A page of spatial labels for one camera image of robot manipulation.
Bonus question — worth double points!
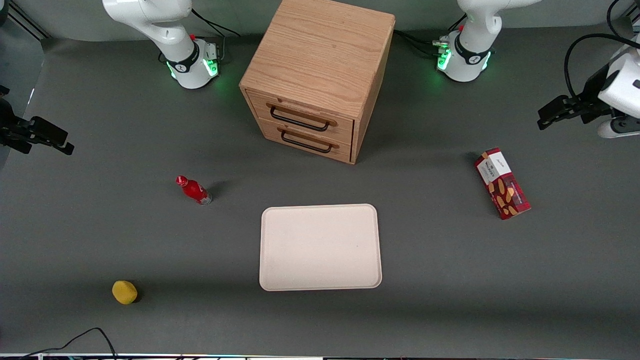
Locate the short black drawer handle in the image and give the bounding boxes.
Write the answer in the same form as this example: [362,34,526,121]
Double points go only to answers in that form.
[277,127,340,154]

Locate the black metal frame strut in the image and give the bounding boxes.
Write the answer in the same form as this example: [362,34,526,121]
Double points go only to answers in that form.
[6,1,52,41]

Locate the thin black table cable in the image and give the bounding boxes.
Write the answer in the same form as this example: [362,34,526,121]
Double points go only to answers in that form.
[19,327,119,360]

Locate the wooden drawer cabinet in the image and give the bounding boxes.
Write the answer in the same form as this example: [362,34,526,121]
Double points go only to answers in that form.
[239,0,397,165]

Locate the long black drawer handle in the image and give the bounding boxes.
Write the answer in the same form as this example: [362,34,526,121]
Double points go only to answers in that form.
[266,102,338,133]

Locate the red plastic bottle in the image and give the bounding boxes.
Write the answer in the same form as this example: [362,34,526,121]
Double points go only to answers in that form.
[175,175,213,206]

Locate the black left base cables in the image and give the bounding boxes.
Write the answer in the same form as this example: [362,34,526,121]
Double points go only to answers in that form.
[393,14,469,59]

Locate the wooden drawer below cabinet lid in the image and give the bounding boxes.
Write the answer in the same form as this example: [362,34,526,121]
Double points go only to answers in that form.
[246,90,356,147]

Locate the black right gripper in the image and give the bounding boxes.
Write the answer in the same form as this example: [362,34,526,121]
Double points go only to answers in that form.
[0,85,75,155]

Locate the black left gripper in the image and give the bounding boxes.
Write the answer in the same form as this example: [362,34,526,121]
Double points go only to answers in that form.
[537,64,617,131]

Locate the cream rectangular tray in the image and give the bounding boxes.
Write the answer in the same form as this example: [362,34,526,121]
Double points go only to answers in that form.
[259,203,383,292]

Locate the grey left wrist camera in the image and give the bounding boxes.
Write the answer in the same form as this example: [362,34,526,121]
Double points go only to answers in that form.
[597,117,640,139]

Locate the wooden drawer at cabinet base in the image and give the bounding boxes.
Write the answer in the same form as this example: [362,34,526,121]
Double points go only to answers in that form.
[260,119,354,164]

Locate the red cookie box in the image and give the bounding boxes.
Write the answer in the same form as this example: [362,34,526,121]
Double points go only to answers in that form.
[474,147,532,221]

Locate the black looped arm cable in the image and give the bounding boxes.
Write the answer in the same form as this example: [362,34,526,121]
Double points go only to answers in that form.
[564,33,640,98]

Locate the black base cables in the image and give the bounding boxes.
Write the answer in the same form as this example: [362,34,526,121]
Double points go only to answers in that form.
[191,7,242,63]
[393,14,469,59]

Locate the black right base cables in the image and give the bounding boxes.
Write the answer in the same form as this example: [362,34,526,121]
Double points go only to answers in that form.
[191,7,242,63]

